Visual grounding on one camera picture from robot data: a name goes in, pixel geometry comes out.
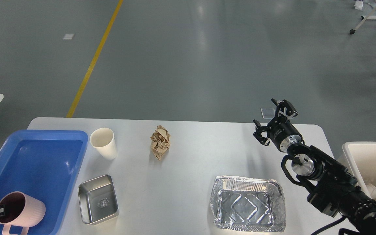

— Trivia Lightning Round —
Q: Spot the blue plastic tray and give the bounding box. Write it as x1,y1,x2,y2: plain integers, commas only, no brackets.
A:
0,130,88,235

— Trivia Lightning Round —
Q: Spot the crumpled brown paper ball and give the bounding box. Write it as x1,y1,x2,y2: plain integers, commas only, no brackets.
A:
150,125,171,161

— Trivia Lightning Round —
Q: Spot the white plastic bin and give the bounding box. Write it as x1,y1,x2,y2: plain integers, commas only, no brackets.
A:
339,142,376,200

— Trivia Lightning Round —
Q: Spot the pink ribbed mug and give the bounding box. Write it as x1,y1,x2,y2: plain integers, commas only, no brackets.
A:
0,191,46,235

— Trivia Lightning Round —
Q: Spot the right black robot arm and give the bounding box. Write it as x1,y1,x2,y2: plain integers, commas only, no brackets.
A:
253,99,376,235

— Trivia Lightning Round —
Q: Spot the clear floor plate left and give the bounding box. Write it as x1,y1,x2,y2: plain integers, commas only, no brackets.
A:
261,108,277,119

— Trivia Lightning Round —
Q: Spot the square stainless steel container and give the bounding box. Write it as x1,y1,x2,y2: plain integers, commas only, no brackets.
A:
78,175,119,226

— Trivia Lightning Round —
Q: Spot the white paper cup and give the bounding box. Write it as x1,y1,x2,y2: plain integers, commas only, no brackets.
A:
89,127,118,160

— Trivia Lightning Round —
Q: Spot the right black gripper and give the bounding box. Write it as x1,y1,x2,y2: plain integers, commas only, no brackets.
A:
253,98,303,153

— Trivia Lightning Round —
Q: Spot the aluminium foil tray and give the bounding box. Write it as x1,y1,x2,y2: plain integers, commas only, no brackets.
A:
210,175,286,232

